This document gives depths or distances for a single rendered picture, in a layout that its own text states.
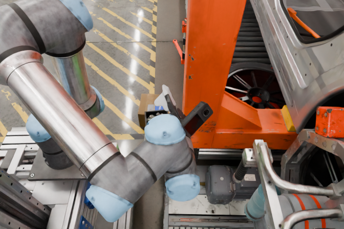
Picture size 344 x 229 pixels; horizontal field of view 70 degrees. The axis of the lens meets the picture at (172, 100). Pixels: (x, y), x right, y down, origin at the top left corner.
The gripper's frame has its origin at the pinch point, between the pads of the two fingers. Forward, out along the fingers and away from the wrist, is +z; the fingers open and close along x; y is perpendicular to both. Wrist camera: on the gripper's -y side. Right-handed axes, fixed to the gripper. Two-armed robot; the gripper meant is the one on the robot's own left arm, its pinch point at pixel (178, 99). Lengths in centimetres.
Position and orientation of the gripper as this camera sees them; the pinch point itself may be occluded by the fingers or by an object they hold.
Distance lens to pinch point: 80.8
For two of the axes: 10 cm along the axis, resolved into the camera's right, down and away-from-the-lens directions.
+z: -0.6, -5.4, 8.4
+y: -8.1, 5.1, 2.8
